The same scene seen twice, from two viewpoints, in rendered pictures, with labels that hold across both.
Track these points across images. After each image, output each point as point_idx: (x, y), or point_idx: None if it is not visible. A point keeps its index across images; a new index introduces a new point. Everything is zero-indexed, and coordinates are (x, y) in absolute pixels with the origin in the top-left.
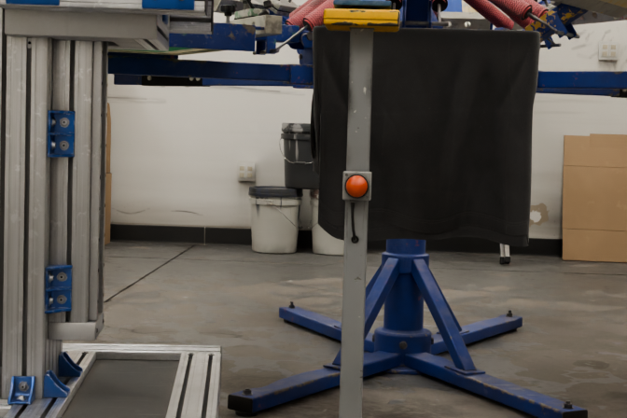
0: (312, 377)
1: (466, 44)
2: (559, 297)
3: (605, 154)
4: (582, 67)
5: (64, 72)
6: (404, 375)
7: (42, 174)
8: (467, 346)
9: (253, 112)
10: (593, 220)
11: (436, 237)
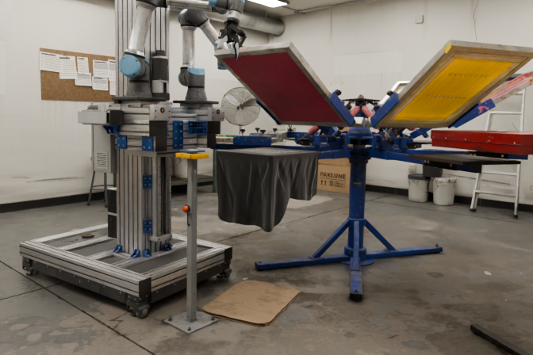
0: (294, 260)
1: (251, 158)
2: (502, 238)
3: None
4: None
5: (150, 163)
6: (344, 265)
7: (140, 193)
8: (399, 257)
9: None
10: None
11: (247, 224)
